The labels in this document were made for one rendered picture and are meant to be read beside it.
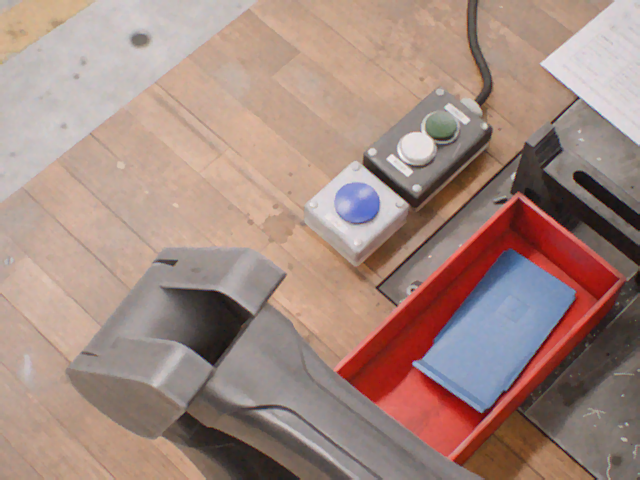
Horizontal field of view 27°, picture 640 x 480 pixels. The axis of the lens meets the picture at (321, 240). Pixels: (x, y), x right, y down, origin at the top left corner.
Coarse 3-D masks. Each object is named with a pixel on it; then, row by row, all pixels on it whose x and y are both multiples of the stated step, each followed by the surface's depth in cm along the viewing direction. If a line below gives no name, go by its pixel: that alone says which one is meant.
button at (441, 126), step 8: (440, 112) 119; (432, 120) 119; (440, 120) 119; (448, 120) 119; (432, 128) 119; (440, 128) 119; (448, 128) 119; (432, 136) 119; (440, 136) 118; (448, 136) 118
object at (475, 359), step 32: (512, 256) 116; (480, 288) 115; (512, 288) 115; (544, 288) 115; (480, 320) 113; (544, 320) 113; (448, 352) 112; (480, 352) 112; (512, 352) 112; (448, 384) 108; (480, 384) 110
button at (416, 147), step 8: (408, 136) 118; (416, 136) 118; (424, 136) 118; (408, 144) 118; (416, 144) 118; (424, 144) 118; (432, 144) 118; (408, 152) 117; (416, 152) 117; (424, 152) 117; (408, 160) 118; (416, 160) 117; (424, 160) 117
